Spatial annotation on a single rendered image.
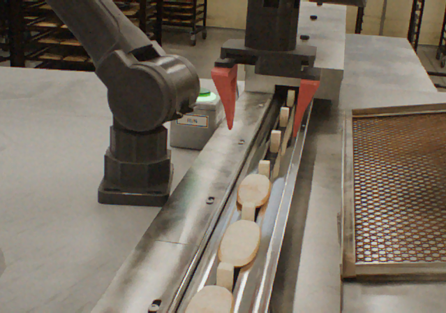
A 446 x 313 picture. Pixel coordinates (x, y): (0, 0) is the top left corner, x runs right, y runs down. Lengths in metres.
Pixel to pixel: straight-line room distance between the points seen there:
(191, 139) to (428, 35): 6.93
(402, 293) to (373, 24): 7.32
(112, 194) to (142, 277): 0.25
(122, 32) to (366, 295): 0.43
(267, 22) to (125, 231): 0.28
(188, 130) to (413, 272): 0.55
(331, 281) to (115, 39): 0.37
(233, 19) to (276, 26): 7.18
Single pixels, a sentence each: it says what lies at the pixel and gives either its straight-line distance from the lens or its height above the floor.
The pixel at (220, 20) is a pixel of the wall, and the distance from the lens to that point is 7.92.
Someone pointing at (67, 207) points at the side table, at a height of 0.82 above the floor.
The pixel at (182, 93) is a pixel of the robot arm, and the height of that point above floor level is 0.95.
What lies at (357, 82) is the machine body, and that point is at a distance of 1.62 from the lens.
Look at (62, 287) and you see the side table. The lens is 0.64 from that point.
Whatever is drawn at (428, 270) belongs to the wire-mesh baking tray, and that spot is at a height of 0.90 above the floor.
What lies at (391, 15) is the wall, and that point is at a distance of 7.79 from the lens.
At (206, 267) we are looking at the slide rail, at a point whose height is 0.85.
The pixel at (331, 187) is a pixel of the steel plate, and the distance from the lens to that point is 0.90.
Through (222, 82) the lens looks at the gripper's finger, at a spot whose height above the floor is 0.98.
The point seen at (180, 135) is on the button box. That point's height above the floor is 0.84.
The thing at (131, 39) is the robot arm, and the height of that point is 1.01.
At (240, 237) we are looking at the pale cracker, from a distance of 0.64.
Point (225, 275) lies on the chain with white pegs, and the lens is 0.56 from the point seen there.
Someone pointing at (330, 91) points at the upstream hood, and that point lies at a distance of 1.21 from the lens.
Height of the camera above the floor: 1.14
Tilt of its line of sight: 19 degrees down
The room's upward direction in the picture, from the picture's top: 4 degrees clockwise
